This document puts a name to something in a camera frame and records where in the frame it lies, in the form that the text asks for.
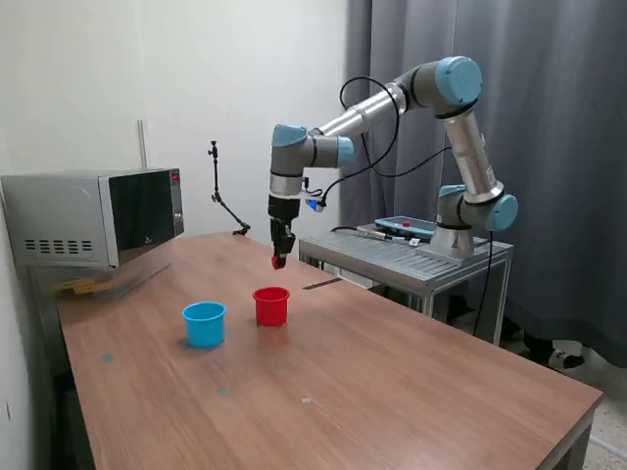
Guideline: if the black power cable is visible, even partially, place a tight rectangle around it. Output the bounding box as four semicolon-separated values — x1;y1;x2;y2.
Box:
473;229;496;339

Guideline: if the grey curtain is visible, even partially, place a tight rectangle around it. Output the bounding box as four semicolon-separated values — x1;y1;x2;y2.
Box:
339;0;627;368

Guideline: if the black pendant cable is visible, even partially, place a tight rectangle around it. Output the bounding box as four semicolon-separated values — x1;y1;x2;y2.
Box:
329;224;417;242

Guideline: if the black trouser leg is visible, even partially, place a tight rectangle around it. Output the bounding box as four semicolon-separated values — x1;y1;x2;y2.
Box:
521;330;557;364

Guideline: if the aluminium frame cart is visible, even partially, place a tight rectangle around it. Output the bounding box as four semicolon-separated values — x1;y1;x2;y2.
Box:
298;228;515;347

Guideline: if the blue plastic cup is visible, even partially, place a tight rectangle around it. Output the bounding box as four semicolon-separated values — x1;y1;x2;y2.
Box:
181;301;228;350

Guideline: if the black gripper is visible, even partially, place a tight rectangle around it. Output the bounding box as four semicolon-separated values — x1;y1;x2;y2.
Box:
266;194;302;269

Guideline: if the blue rimmed teach pendant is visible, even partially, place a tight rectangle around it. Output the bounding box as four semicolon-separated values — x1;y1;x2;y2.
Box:
374;215;438;240

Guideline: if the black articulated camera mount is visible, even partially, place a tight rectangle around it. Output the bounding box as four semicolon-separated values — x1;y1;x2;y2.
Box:
206;140;252;238

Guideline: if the red plastic cup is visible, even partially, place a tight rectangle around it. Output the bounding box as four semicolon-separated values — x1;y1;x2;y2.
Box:
252;286;292;327

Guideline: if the light wooden block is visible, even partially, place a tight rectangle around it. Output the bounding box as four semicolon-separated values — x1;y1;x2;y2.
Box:
52;277;117;297

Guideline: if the silver microwave oven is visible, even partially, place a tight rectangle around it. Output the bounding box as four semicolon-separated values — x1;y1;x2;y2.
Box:
0;167;186;269

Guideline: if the wrist camera on white mount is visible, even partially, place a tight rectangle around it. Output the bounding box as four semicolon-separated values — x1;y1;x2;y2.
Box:
299;188;329;213

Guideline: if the black white shoe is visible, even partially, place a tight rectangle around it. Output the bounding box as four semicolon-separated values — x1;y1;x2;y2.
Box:
548;347;587;370

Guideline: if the black camera cable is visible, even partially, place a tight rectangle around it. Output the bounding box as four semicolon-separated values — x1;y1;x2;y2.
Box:
320;75;455;206

